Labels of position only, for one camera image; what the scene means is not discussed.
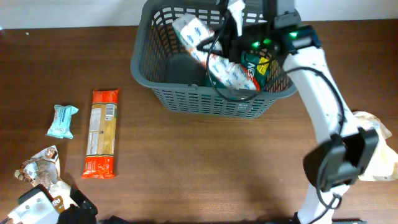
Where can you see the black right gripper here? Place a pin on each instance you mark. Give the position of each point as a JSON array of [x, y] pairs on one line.
[[233, 45]]

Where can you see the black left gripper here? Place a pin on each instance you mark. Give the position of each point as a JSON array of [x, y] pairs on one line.
[[83, 205]]

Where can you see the green Nescafe coffee bag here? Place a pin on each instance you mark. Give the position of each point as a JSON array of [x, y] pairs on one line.
[[252, 71]]

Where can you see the pink blue tissue multipack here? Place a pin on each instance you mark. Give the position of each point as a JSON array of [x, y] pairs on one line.
[[191, 31]]

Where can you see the grey plastic basket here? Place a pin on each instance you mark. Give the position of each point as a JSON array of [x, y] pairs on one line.
[[161, 63]]

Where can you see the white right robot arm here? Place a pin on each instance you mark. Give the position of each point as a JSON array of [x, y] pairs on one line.
[[344, 148]]

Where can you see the orange spaghetti packet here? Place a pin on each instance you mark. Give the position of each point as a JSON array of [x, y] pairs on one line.
[[99, 158]]

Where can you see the white brown cookie bag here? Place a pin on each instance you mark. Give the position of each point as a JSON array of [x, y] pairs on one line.
[[44, 169]]

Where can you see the mint green snack packet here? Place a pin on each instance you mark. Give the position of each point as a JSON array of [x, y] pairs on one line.
[[60, 127]]

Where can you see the cream paper pouch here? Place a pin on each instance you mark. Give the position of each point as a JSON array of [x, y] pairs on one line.
[[383, 164]]

